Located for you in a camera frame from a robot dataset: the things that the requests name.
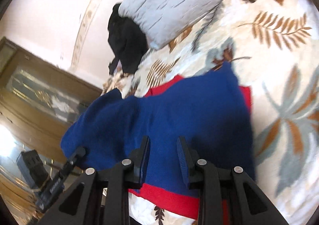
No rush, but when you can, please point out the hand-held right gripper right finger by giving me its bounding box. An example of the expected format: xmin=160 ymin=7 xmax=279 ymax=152
xmin=176 ymin=136 xmax=287 ymax=225

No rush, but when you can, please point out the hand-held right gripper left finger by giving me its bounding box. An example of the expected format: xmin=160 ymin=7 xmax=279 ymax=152
xmin=37 ymin=136 xmax=151 ymax=225

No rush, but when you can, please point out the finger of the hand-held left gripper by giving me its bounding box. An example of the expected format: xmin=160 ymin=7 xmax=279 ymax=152
xmin=65 ymin=147 xmax=87 ymax=170

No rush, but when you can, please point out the blue and red knit sweater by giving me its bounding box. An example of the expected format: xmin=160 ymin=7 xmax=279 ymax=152
xmin=60 ymin=62 xmax=256 ymax=220

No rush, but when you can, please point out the wooden glass-door cabinet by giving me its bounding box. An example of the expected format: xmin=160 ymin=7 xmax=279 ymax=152
xmin=0 ymin=37 xmax=105 ymax=166

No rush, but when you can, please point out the black clothing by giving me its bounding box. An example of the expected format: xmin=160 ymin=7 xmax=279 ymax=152
xmin=107 ymin=3 xmax=149 ymax=76

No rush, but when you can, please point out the leaf print fleece blanket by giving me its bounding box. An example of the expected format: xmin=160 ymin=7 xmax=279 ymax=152
xmin=101 ymin=0 xmax=319 ymax=225

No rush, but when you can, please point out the grey quilted pillow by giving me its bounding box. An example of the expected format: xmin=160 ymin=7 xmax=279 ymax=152
xmin=118 ymin=0 xmax=265 ymax=49

